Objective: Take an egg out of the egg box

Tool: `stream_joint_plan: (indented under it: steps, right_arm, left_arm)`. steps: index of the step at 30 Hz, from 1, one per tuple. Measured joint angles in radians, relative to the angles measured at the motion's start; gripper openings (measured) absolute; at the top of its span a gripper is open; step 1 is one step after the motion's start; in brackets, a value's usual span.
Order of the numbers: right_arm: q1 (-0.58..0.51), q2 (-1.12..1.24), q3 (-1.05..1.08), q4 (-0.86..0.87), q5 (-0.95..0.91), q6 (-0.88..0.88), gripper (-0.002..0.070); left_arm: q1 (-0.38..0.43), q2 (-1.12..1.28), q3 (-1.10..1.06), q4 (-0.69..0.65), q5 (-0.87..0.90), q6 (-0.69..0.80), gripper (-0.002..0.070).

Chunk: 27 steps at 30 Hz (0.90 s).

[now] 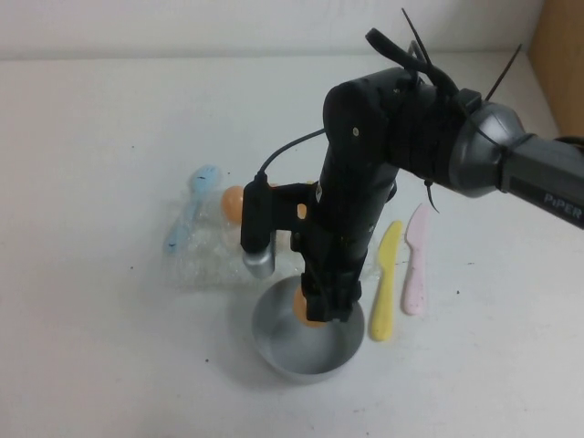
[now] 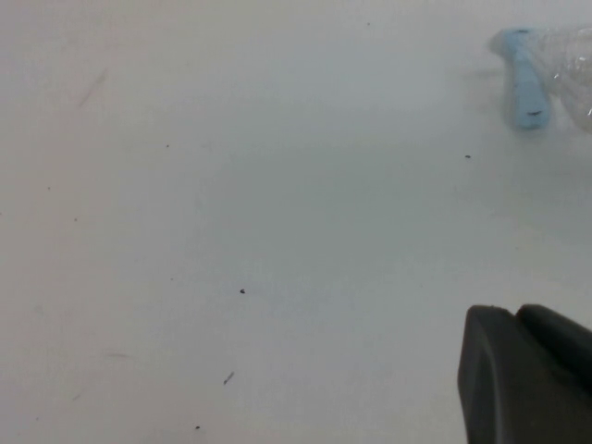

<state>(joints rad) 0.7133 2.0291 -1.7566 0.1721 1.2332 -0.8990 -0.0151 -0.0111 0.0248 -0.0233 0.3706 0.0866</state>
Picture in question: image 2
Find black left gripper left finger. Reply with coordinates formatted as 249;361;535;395
456;304;592;444

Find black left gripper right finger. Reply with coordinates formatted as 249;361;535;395
514;302;592;386

